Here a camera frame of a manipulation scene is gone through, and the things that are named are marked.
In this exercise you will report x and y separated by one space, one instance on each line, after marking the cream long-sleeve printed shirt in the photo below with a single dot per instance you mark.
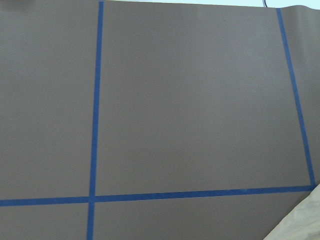
302 223

